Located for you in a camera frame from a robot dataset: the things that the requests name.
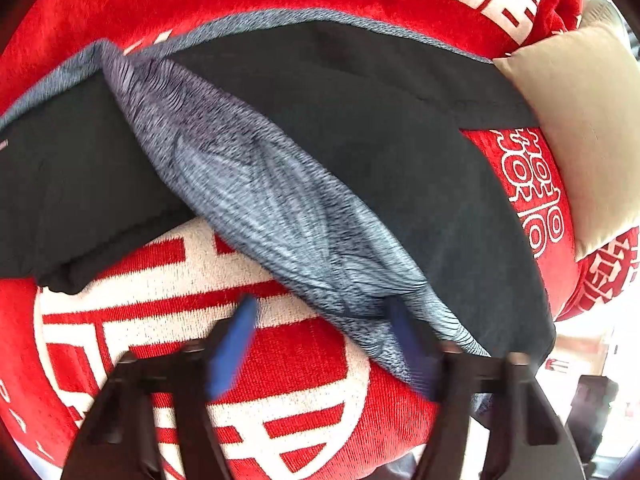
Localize red blanket with white characters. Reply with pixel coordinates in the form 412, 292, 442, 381
1, 0, 638, 479

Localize beige pillow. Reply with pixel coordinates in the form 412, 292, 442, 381
494, 0, 639, 259

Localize dark furniture in background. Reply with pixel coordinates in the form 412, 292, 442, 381
565, 375, 618, 464

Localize black pants with grey lining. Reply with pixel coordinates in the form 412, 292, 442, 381
1, 10, 555, 378

